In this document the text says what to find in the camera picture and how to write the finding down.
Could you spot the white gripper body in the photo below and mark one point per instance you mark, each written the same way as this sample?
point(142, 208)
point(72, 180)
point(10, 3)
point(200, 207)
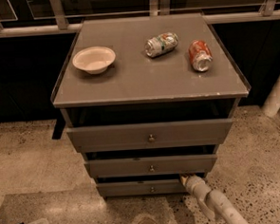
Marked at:
point(194, 183)

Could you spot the grey bottom drawer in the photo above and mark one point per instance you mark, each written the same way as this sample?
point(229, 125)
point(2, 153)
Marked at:
point(136, 188)

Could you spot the grey drawer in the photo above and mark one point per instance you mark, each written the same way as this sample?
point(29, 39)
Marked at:
point(151, 135)
point(150, 166)
point(136, 188)

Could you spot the grey middle drawer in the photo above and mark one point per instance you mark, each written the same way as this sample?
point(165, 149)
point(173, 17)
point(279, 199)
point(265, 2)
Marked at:
point(150, 166)

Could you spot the grey drawer cabinet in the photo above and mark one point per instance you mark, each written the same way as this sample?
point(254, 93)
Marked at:
point(139, 89)

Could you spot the grey top drawer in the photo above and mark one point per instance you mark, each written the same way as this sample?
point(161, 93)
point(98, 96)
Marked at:
point(151, 135)

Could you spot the crushed red soda can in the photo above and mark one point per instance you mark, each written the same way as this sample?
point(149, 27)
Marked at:
point(200, 56)

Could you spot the crushed green silver can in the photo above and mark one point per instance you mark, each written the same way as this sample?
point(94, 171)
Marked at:
point(161, 44)

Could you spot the white paper bowl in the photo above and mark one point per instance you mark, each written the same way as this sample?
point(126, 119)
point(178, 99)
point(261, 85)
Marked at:
point(94, 60)

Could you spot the metal railing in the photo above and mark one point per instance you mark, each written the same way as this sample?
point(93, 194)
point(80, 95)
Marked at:
point(25, 17)

